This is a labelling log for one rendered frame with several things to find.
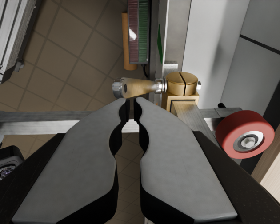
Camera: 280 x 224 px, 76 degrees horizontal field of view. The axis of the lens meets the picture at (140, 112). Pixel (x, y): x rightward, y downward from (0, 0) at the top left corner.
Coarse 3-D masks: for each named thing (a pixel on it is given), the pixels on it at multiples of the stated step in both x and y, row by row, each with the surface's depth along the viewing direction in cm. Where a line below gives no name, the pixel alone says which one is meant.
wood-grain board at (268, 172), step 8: (272, 144) 32; (264, 152) 34; (272, 152) 32; (264, 160) 34; (272, 160) 32; (256, 168) 37; (264, 168) 34; (272, 168) 33; (256, 176) 37; (264, 176) 34; (272, 176) 35; (264, 184) 36; (272, 184) 36; (272, 192) 38
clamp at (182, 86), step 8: (176, 72) 30; (184, 72) 30; (168, 80) 28; (176, 80) 27; (184, 80) 27; (192, 80) 27; (168, 88) 28; (176, 88) 27; (184, 88) 27; (192, 88) 27; (168, 96) 27; (176, 96) 27; (184, 96) 27; (192, 96) 27; (168, 104) 28
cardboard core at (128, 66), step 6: (126, 12) 96; (126, 18) 92; (126, 24) 94; (126, 30) 95; (126, 36) 97; (126, 42) 99; (126, 48) 101; (126, 54) 103; (126, 60) 105; (126, 66) 107; (132, 66) 106
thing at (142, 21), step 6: (144, 0) 34; (144, 6) 35; (144, 12) 36; (144, 18) 36; (144, 24) 37; (144, 30) 37; (144, 36) 38; (144, 42) 39; (144, 48) 40; (144, 54) 40; (144, 60) 41
